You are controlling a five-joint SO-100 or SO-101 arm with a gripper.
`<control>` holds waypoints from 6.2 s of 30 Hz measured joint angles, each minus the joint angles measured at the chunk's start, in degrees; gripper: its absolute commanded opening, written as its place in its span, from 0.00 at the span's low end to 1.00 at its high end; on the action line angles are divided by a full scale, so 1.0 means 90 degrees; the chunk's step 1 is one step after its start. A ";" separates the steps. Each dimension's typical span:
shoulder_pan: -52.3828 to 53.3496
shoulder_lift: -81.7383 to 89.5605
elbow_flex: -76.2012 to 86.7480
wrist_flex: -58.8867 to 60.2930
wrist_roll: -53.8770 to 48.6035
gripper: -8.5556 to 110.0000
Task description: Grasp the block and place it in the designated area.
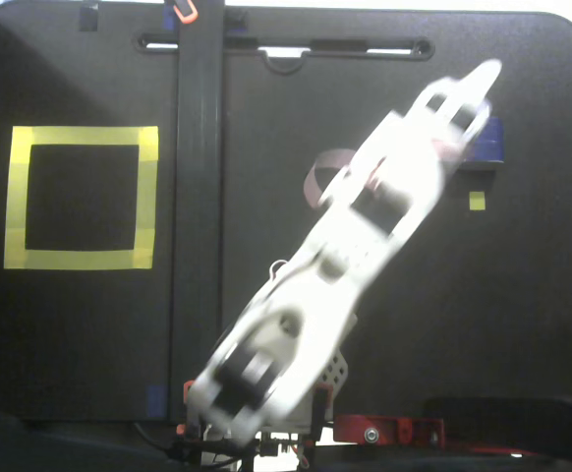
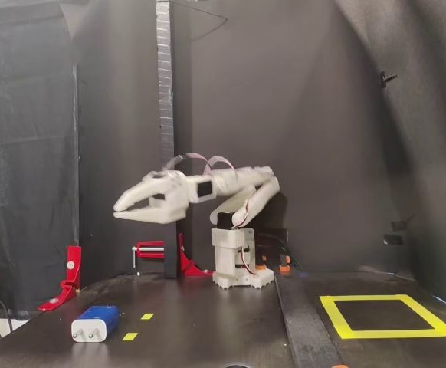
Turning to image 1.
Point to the blue tape piece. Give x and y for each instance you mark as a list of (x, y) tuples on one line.
[(168, 22), (155, 400)]

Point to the orange black spring clamp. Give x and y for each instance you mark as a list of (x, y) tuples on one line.
[(323, 408), (186, 388), (185, 12)]

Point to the red corner bracket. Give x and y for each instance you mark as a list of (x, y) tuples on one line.
[(360, 425)]

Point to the long black flat board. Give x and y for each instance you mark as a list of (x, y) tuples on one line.
[(197, 147)]

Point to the small yellow tape marker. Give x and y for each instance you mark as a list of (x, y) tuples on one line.
[(477, 200)]

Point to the yellow tape square outline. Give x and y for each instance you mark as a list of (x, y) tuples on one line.
[(79, 135)]

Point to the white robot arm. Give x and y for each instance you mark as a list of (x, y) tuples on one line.
[(305, 305)]

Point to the blue white charger block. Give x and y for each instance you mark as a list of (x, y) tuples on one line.
[(492, 142)]

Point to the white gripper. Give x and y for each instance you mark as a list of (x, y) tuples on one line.
[(455, 105)]

